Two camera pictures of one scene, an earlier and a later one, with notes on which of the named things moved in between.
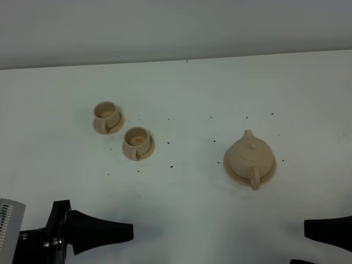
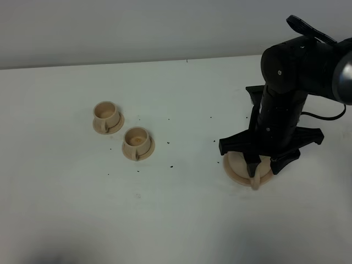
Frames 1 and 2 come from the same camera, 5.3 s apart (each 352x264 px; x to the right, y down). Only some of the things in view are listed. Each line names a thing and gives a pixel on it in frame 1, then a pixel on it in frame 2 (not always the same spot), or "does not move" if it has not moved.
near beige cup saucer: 145,156 does not move
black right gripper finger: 337,231 -> 253,160
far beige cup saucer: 112,130 does not move
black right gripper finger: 293,261 -> 279,162
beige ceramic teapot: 251,158 does not move
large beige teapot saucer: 236,178 does not move
